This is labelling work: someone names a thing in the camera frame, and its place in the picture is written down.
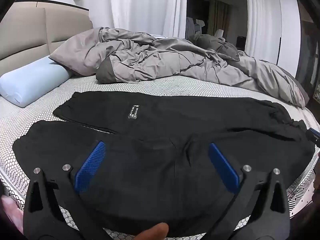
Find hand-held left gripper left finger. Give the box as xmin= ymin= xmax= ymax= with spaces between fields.
xmin=23 ymin=141 xmax=107 ymax=240

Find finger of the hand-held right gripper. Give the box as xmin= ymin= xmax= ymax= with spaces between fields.
xmin=306 ymin=127 xmax=320 ymax=146

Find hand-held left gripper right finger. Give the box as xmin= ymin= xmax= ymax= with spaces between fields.
xmin=207 ymin=142 xmax=292 ymax=240

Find black pants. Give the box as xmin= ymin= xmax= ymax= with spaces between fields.
xmin=12 ymin=91 xmax=316 ymax=238

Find person's left hand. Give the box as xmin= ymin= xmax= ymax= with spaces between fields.
xmin=134 ymin=222 xmax=170 ymax=240

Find bed with patterned white sheet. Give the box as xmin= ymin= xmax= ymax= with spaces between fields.
xmin=0 ymin=74 xmax=320 ymax=240

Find light blue pillow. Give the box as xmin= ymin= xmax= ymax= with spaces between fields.
xmin=0 ymin=56 xmax=73 ymax=108

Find grey duvet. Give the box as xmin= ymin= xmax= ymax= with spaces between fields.
xmin=49 ymin=26 xmax=310 ymax=108

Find dark grey clothing heap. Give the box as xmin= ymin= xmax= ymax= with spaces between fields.
xmin=196 ymin=33 xmax=241 ymax=62

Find white curtain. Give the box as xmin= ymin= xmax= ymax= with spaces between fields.
xmin=244 ymin=0 xmax=283 ymax=64
xmin=85 ymin=0 xmax=188 ymax=39

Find hanging grey clothes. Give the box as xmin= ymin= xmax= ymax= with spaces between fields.
xmin=186 ymin=16 xmax=206 ymax=40

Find beige padded headboard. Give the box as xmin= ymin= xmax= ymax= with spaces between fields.
xmin=0 ymin=0 xmax=94 ymax=68

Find olive striped curtain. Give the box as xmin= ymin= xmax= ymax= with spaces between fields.
xmin=208 ymin=0 xmax=230 ymax=37

